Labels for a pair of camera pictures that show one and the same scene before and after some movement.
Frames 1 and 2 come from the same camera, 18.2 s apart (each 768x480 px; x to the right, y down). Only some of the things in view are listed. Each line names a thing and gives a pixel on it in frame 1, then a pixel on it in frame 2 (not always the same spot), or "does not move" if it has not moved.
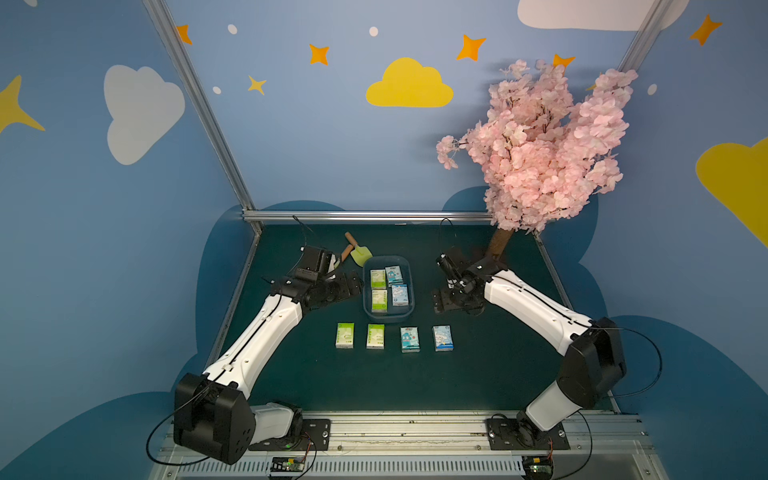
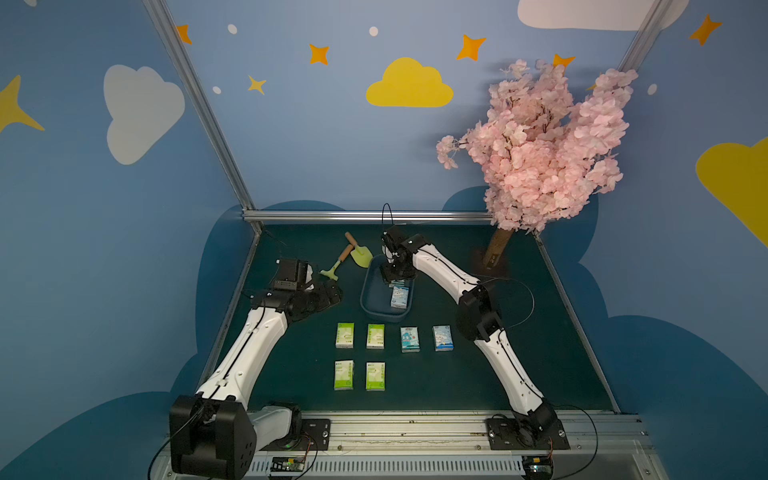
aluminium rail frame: (438, 446) does not move
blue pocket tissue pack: (409, 339) does not move
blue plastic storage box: (395, 313) does not move
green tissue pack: (378, 279) to (375, 376)
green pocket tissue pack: (345, 335) does not move
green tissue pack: (375, 337) does not move
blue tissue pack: (443, 338) does not move
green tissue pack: (379, 301) to (344, 375)
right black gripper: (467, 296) to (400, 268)
